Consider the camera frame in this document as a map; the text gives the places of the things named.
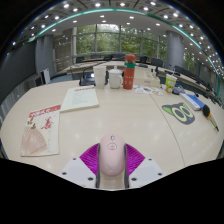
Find blue and white book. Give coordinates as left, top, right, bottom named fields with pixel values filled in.
left=179, top=93, right=206, bottom=112

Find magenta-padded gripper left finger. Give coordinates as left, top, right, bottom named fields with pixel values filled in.
left=59, top=143, right=102, bottom=190

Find cat-shaped grey green mouse pad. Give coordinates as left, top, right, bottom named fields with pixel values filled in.
left=161, top=101, right=196, bottom=126

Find printed paper drink cup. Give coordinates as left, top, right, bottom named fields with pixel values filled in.
left=165, top=73, right=178, bottom=94

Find red bottle with green band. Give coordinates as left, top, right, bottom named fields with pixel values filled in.
left=122, top=54, right=137, bottom=91

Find red fan print booklet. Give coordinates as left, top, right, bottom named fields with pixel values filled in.
left=19, top=104, right=62, bottom=158

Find colourful sticker sheet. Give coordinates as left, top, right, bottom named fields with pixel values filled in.
left=133, top=84, right=164, bottom=97

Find black gooseneck desk microphone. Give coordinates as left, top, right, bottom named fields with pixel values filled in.
left=79, top=61, right=108, bottom=87

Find pink computer mouse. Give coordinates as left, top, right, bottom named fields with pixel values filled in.
left=98, top=133, right=127, bottom=177

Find ceiling lights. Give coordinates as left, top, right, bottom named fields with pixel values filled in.
left=11, top=0, right=223, bottom=68

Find white lidded mug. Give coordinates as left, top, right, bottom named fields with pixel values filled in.
left=108, top=68, right=124, bottom=90

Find cream cardboard box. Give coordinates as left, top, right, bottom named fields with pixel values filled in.
left=133, top=66, right=161, bottom=88

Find black microphone with yellow ring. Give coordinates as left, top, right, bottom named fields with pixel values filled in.
left=202, top=104, right=220, bottom=133

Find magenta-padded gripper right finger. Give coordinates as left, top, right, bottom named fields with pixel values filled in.
left=123, top=143, right=165, bottom=190

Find white printed document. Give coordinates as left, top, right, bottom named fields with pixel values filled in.
left=59, top=85, right=100, bottom=113

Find black conference microphone console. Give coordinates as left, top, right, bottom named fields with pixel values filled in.
left=171, top=83, right=186, bottom=96

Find dark office chairs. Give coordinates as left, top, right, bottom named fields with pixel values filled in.
left=74, top=53, right=218, bottom=98

